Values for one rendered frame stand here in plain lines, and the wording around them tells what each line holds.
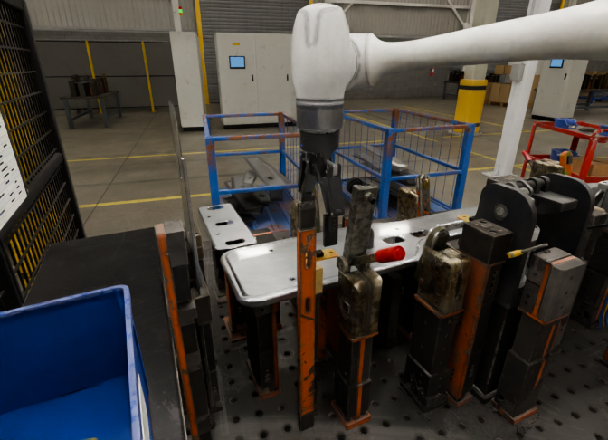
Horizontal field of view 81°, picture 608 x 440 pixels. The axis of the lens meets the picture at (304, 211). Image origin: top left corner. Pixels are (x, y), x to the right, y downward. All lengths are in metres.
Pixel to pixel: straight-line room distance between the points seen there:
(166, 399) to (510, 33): 0.68
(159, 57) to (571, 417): 12.22
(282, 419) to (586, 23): 0.86
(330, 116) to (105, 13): 14.39
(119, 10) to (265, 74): 7.39
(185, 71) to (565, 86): 9.10
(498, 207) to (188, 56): 7.97
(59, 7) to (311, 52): 14.68
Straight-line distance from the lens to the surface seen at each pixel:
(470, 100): 8.29
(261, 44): 8.63
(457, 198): 3.39
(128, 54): 12.56
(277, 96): 8.72
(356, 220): 0.60
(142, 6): 14.83
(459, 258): 0.72
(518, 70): 5.17
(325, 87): 0.65
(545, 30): 0.65
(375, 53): 0.79
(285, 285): 0.71
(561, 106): 11.49
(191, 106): 8.49
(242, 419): 0.89
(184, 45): 8.45
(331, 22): 0.66
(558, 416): 1.04
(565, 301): 0.82
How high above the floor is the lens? 1.40
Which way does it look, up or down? 23 degrees down
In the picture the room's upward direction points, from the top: straight up
